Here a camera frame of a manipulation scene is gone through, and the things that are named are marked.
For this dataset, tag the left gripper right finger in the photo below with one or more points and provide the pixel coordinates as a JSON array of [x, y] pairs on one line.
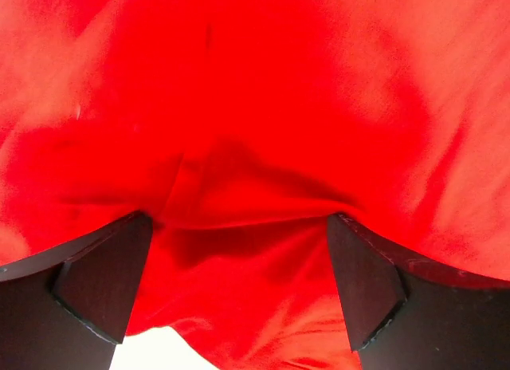
[[403, 310]]

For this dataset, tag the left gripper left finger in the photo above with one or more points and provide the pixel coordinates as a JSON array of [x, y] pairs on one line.
[[69, 307]]

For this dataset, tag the red t-shirt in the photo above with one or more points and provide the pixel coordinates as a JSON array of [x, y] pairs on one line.
[[239, 126]]

